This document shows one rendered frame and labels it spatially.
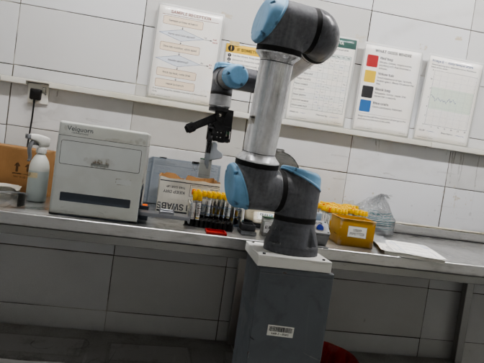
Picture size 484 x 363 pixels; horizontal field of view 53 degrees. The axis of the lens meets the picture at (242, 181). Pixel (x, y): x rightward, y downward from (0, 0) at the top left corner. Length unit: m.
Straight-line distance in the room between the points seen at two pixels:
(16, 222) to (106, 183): 0.29
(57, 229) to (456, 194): 1.90
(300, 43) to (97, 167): 0.76
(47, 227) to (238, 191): 0.67
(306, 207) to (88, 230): 0.70
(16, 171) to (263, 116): 1.10
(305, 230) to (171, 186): 0.75
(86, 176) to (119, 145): 0.14
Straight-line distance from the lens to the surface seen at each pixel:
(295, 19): 1.24
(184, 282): 2.34
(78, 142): 1.63
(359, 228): 1.81
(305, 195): 1.30
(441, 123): 2.60
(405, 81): 2.52
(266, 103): 1.23
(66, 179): 1.64
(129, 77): 2.27
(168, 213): 1.64
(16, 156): 2.02
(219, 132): 1.68
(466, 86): 2.67
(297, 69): 1.45
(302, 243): 1.30
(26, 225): 1.64
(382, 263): 1.77
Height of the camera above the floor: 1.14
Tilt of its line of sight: 3 degrees down
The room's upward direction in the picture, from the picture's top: 8 degrees clockwise
